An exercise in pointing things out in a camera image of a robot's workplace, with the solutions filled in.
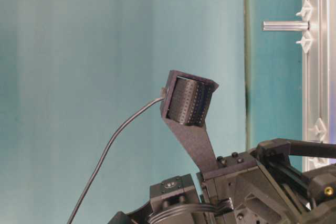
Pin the upper steel shaft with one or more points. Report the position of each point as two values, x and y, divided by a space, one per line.
285 26

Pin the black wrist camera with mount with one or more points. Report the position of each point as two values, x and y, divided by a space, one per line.
184 110

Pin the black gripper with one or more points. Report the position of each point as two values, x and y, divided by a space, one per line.
261 186

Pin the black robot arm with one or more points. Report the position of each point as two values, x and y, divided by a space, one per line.
174 200

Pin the white aluminium extrusion rail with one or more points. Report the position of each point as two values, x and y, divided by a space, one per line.
318 71

